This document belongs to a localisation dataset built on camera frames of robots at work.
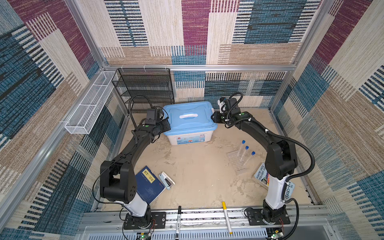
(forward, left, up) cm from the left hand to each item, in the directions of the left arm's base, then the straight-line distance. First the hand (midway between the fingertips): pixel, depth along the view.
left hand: (167, 122), depth 89 cm
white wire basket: (+3, +51, -1) cm, 51 cm away
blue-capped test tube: (-13, -43, -2) cm, 45 cm away
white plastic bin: (-5, -13, -10) cm, 17 cm away
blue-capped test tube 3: (-20, -46, -3) cm, 50 cm away
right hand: (+3, -27, -1) cm, 28 cm away
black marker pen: (-48, -8, -18) cm, 51 cm away
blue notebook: (-31, +10, -18) cm, 37 cm away
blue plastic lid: (+4, -12, -1) cm, 12 cm away
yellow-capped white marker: (-43, -31, -18) cm, 56 cm away
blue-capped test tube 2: (-17, -44, -11) cm, 49 cm away
